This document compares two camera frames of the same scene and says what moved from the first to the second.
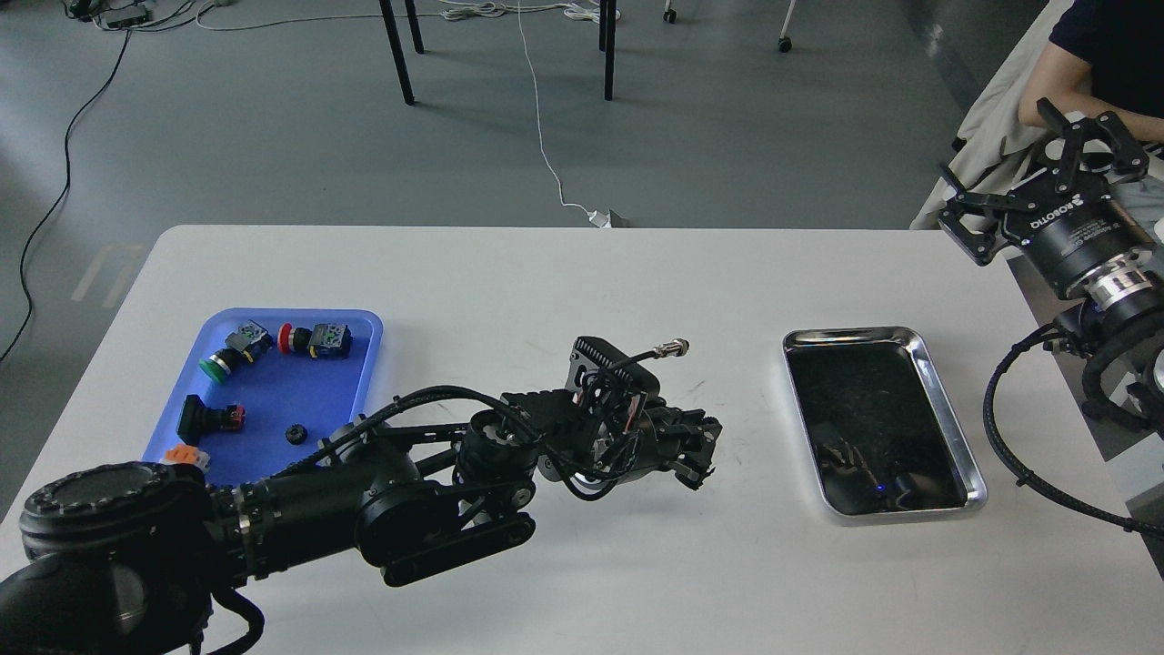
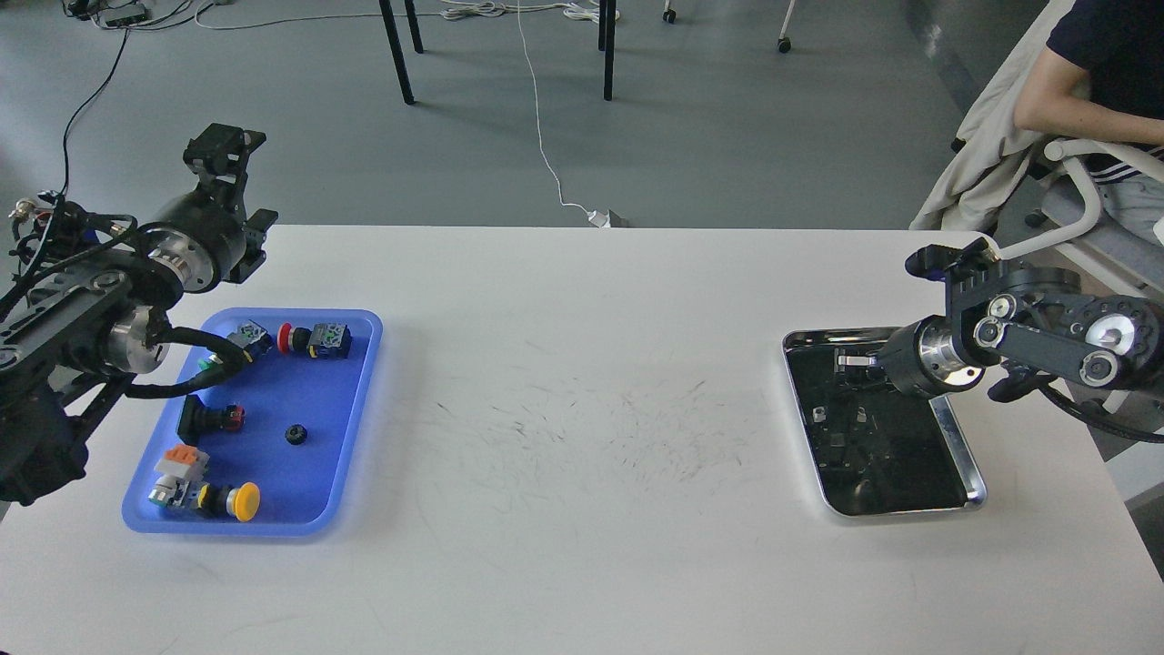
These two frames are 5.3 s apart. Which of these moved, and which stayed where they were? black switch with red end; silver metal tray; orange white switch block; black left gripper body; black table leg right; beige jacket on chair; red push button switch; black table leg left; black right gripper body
Moved: black right gripper body; black left gripper body
Stayed: beige jacket on chair; silver metal tray; orange white switch block; red push button switch; black switch with red end; black table leg left; black table leg right
